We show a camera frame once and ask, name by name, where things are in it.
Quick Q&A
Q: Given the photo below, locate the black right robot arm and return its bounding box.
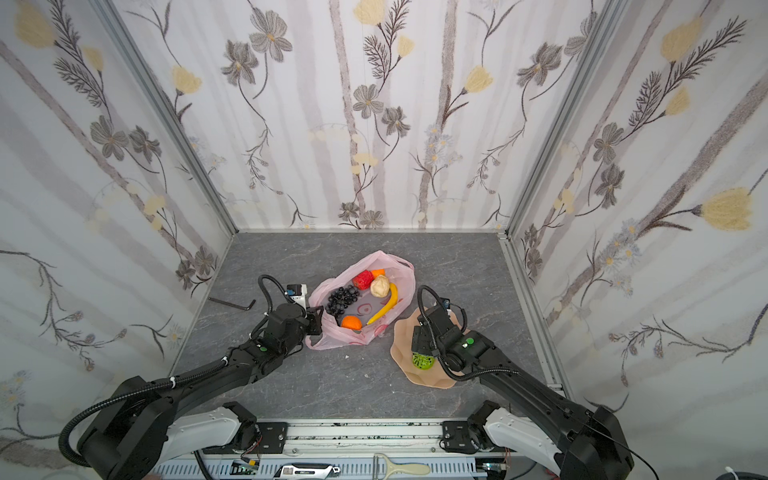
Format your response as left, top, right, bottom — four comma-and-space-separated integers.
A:
414, 305, 634, 479

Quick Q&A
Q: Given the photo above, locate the dark hex key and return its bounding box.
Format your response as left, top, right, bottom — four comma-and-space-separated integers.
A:
207, 297, 256, 311

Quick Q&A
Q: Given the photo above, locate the pink scalloped plate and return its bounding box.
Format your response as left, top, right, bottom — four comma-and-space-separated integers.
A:
390, 309, 456, 389

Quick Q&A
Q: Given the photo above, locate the pink plastic bag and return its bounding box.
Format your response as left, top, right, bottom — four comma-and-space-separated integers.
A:
305, 250, 416, 351

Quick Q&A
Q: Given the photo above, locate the red fake strawberry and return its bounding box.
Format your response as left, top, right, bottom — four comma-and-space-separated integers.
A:
352, 270, 375, 291

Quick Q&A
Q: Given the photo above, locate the yellow fake banana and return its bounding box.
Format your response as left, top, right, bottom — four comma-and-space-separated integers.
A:
367, 283, 399, 325

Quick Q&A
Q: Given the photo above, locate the silver black utility knife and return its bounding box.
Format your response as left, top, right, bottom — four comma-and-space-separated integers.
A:
273, 463, 341, 480

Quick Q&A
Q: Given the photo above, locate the orange fake tangerine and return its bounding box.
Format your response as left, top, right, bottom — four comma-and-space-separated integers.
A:
340, 316, 363, 331

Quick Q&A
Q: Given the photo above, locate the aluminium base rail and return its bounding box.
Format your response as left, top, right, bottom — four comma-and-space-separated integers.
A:
149, 416, 601, 480

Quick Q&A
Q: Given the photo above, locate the cream fake garlic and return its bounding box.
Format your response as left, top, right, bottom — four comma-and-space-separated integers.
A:
369, 275, 390, 298

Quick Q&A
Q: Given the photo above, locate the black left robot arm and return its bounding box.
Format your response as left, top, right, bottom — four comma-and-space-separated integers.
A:
58, 303, 324, 479

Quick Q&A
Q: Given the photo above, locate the dark fake grape bunch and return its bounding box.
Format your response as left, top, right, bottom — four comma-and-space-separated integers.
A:
325, 285, 360, 319

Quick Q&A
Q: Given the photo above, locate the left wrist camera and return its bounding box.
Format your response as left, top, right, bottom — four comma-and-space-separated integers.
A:
285, 284, 308, 307

